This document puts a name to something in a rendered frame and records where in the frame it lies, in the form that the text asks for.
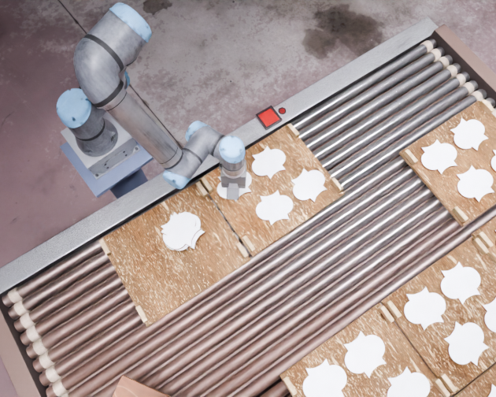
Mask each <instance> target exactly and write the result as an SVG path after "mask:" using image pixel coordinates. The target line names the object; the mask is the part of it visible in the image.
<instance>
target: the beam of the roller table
mask: <svg viewBox="0 0 496 397"><path fill-rule="evenodd" d="M436 28H438V26H437V25H436V24H435V23H434V22H433V21H432V20H431V19H430V18H429V17H425V18H424V19H423V20H421V21H419V22H417V23H415V24H414V25H412V26H411V27H409V28H407V29H406V30H404V31H402V32H400V33H398V34H397V35H395V36H394V37H392V38H390V39H388V40H387V41H385V42H384V43H381V44H380V45H378V46H376V47H375V48H373V49H371V50H370V51H368V52H367V53H365V54H362V55H361V56H360V57H358V58H356V59H354V60H353V61H351V62H349V63H348V64H346V65H344V66H343V67H341V68H340V69H337V70H335V71H334V72H332V73H331V74H329V75H327V76H325V77H324V78H322V79H321V80H318V81H317V82H316V83H314V84H312V85H310V86H308V87H307V88H305V89H304V90H302V91H300V92H298V93H297V94H295V95H293V96H291V97H290V98H288V99H287V100H285V101H283V102H281V103H280V104H278V105H277V106H274V107H273V108H274V109H275V111H276V112H277V113H278V114H279V115H280V117H281V118H282V121H281V122H279V123H278V124H276V125H275V126H273V127H271V128H270V129H268V130H267V131H266V130H265V128H264V127H263V126H262V124H261V123H260V122H259V120H258V119H257V118H256V117H255V118H254V119H253V120H251V121H249V122H247V123H246V124H244V125H242V126H241V127H239V128H237V129H236V130H234V131H233V132H230V133H228V134H227V135H226V136H230V135H233V136H237V137H239V138H240V139H241V140H242V142H243V144H244V147H245V150H247V149H249V148H250V147H252V146H253V145H255V144H256V143H259V142H260V141H262V140H263V139H265V138H266V137H268V136H269V135H271V134H272V133H274V132H276V131H278V130H279V129H281V128H282V127H284V126H285V125H287V124H290V123H291V122H293V121H295V120H297V119H298V118H299V117H302V116H303V115H305V114H307V113H308V112H310V111H311V110H313V109H315V108H317V107H318V106H320V105H322V104H323V103H325V102H326V101H328V100H329V99H331V98H333V97H335V96H336V95H338V94H340V93H341V92H343V91H345V90H346V89H348V88H349V87H352V86H353V85H354V84H356V83H358V82H360V81H361V80H363V79H364V78H366V77H368V76H370V75H372V74H373V73H374V72H376V71H378V70H380V69H381V68H383V67H384V66H386V65H388V64H390V63H391V62H392V61H395V60H396V59H398V58H399V57H401V56H402V55H404V54H406V53H408V52H410V51H411V50H413V49H414V48H416V47H418V46H419V45H420V44H421V43H423V42H424V41H426V40H429V39H430V37H431V34H432V33H433V31H434V30H435V29H436ZM281 107H283V108H285V109H286V113H285V114H280V113H279V112H278V109H279V108H281ZM219 162H220V160H219V159H217V158H215V157H213V156H212V155H210V154H209V155H208V156H207V158H206V159H205V160H204V162H203V163H202V164H201V165H200V167H199V168H198V170H197V171H196V173H195V174H194V175H193V176H192V177H191V180H189V182H188V183H187V184H186V185H185V187H186V186H187V185H188V184H190V183H192V182H194V181H195V180H197V179H198V178H200V177H202V176H204V175H205V174H206V173H209V172H210V171H212V170H214V169H215V168H217V167H218V166H219ZM163 174H164V172H162V173H161V174H159V175H157V176H155V177H154V178H153V179H151V180H148V181H147V182H145V183H144V184H142V185H140V186H139V187H137V188H135V189H134V190H132V191H130V192H128V193H127V194H126V195H123V196H121V197H120V198H118V199H117V200H115V201H113V202H111V203H110V204H108V205H107V206H104V207H103V208H101V209H100V210H98V211H96V212H94V213H93V214H91V215H90V216H88V217H86V218H84V219H83V220H81V221H79V222H77V223H76V224H74V225H73V226H71V227H69V228H67V229H65V230H64V231H63V232H60V233H59V234H57V235H55V236H54V237H52V238H50V239H48V240H47V241H46V242H44V243H41V244H40V245H38V246H37V247H35V248H33V249H32V250H30V251H28V252H27V253H25V254H23V255H21V256H20V257H19V258H16V259H14V260H13V261H11V262H10V263H8V264H6V265H4V266H3V267H1V268H0V296H4V295H6V294H8V292H9V291H11V290H13V289H14V288H18V287H19V286H21V285H22V284H25V283H26V282H28V281H29V280H31V279H33V278H34V277H36V276H38V275H39V274H40V273H43V272H44V271H46V270H48V269H49V268H51V267H52V266H54V265H56V264H57V263H59V262H61V261H63V260H64V259H66V258H67V257H69V256H71V255H72V254H75V253H76V252H77V251H79V250H81V249H83V248H84V247H86V246H87V245H89V244H91V243H93V242H94V241H95V240H97V239H99V238H101V237H103V236H104V235H106V234H107V233H109V232H111V231H112V230H114V229H115V228H117V227H119V226H121V225H122V224H124V223H125V222H127V221H129V220H131V219H132V218H133V217H136V216H137V215H139V214H141V213H142V212H144V211H145V210H148V209H149V208H150V207H152V206H154V205H156V204H157V203H159V202H160V201H162V200H164V199H166V198H167V197H169V196H170V195H172V194H174V193H176V192H177V191H179V190H180V189H177V188H175V187H173V186H172V185H170V184H169V183H167V182H166V181H165V179H164V178H163Z"/></svg>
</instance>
